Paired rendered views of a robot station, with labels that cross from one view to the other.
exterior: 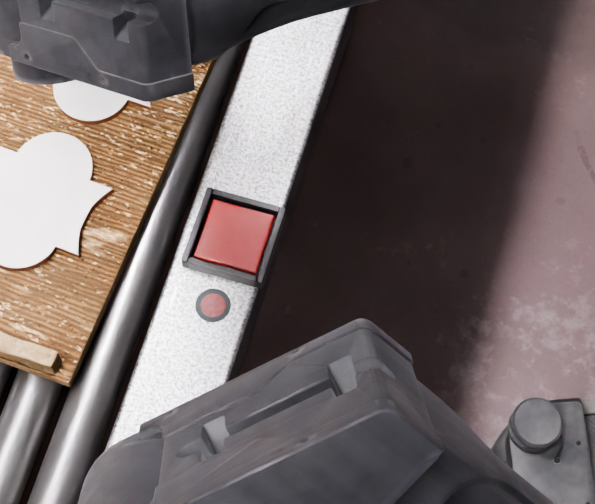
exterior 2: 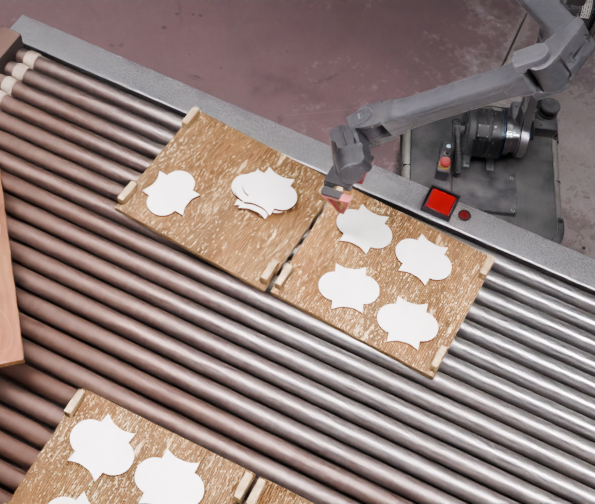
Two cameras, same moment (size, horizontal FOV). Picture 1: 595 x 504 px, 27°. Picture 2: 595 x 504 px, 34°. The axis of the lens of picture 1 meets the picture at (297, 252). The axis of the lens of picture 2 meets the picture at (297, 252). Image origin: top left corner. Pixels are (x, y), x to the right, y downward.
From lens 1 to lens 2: 184 cm
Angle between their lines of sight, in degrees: 36
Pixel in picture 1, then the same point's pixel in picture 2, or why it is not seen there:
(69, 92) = (378, 242)
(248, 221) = (435, 196)
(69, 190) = (421, 247)
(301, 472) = not seen: outside the picture
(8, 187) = (417, 267)
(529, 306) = not seen: hidden behind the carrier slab
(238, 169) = (410, 199)
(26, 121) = (387, 260)
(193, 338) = (476, 223)
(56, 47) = (578, 64)
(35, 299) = (462, 265)
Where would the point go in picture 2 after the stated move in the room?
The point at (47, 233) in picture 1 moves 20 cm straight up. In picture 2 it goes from (438, 256) to (456, 210)
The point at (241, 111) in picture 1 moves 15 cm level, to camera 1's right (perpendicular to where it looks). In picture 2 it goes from (386, 194) to (392, 145)
